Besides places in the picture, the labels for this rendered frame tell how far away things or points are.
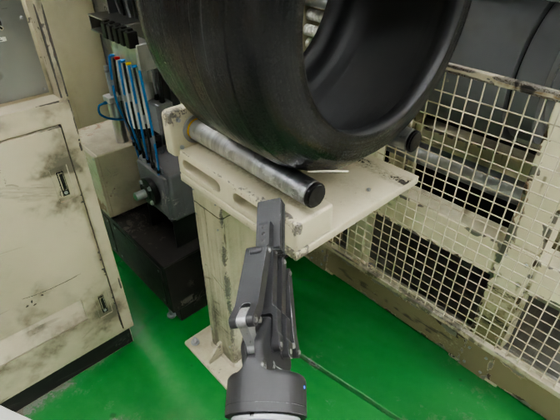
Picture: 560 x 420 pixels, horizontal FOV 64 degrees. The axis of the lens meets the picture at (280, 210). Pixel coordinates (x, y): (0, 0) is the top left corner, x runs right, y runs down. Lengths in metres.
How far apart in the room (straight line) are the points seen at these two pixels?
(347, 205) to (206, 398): 0.89
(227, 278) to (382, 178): 0.55
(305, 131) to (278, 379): 0.35
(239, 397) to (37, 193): 0.93
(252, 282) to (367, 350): 1.24
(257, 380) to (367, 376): 1.19
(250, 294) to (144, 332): 1.33
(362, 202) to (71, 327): 1.00
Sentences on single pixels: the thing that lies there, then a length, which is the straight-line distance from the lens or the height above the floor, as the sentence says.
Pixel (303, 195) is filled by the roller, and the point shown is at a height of 0.91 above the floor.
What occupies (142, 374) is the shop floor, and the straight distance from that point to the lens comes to 1.64.
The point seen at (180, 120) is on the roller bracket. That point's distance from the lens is 0.92.
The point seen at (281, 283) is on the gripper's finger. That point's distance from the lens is 0.49.
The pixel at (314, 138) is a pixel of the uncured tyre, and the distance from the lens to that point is 0.65.
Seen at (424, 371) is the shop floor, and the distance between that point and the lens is 1.65.
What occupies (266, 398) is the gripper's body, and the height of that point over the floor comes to 0.95.
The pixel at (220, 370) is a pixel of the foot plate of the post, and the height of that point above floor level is 0.01.
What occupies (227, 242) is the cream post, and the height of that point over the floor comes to 0.54.
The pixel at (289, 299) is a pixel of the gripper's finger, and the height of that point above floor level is 0.93.
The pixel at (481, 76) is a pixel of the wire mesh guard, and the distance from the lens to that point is 1.03.
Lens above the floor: 1.30
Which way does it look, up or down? 36 degrees down
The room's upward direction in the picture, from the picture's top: straight up
